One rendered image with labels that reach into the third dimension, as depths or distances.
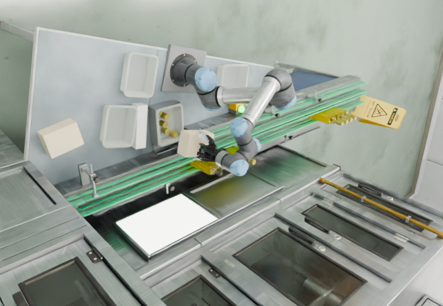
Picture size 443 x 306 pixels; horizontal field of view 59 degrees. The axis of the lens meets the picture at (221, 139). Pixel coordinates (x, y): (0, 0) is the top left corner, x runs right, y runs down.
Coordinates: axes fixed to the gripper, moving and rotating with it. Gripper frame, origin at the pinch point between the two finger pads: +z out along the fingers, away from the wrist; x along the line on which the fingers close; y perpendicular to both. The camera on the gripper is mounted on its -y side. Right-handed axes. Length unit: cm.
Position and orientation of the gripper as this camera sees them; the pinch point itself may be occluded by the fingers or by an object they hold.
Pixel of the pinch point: (198, 144)
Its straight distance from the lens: 200.3
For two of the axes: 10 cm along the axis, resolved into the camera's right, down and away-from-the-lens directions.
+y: -7.3, 0.2, -6.8
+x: -2.0, 9.5, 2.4
